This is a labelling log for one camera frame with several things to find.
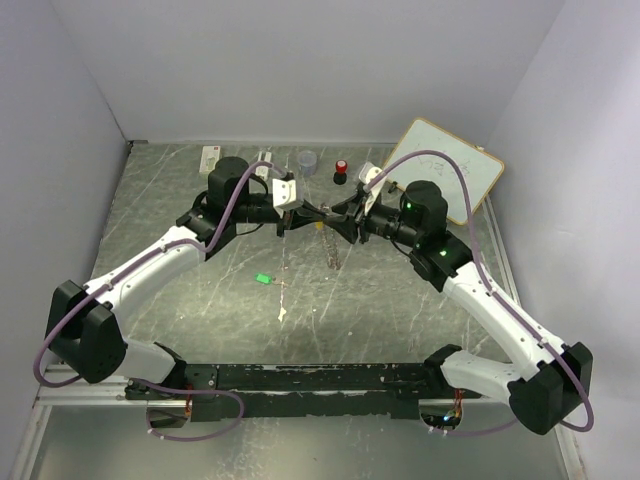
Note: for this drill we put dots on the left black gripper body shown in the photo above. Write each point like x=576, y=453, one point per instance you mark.
x=284, y=222

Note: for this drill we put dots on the small whiteboard yellow frame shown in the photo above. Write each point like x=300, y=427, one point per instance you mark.
x=480, y=169

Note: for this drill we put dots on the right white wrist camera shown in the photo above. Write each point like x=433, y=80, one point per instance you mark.
x=373, y=179

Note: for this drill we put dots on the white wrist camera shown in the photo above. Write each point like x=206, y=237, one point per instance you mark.
x=286, y=195
x=373, y=179

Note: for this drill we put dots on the green white staples box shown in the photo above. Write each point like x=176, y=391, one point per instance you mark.
x=210, y=155

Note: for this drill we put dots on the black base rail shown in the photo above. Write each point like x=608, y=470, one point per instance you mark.
x=396, y=390

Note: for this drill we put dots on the white stapler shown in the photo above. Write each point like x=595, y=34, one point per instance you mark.
x=264, y=159

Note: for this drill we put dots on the key with green tag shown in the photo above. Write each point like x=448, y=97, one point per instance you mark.
x=265, y=279

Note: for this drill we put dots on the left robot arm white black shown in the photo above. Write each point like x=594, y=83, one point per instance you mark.
x=84, y=325

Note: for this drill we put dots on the metal disc with keyrings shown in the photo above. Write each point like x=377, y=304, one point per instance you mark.
x=331, y=248

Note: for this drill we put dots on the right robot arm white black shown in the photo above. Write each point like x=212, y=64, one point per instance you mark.
x=544, y=380

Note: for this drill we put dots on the clear jar of paperclips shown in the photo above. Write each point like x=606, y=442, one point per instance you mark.
x=307, y=162

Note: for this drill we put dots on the aluminium frame rail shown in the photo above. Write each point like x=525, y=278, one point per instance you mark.
x=108, y=392

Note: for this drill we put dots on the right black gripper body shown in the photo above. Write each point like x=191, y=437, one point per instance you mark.
x=383, y=220

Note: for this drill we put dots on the red black stamp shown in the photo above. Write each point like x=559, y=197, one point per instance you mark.
x=340, y=175

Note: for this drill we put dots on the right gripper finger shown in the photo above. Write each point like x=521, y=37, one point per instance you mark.
x=348, y=229
x=349, y=206

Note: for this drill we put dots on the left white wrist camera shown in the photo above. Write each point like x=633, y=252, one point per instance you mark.
x=286, y=195

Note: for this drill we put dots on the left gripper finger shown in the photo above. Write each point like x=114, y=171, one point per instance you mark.
x=301, y=222
x=311, y=212

